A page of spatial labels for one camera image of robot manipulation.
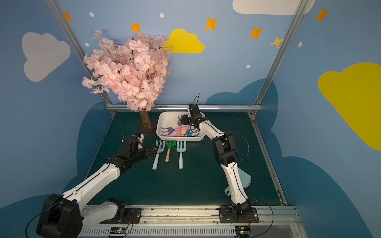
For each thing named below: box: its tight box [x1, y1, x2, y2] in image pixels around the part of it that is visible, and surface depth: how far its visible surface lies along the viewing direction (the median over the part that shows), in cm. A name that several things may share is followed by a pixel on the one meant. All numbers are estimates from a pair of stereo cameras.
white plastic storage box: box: [156, 111, 206, 142], surface depth 110 cm
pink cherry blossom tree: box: [81, 29, 172, 131], surface depth 67 cm
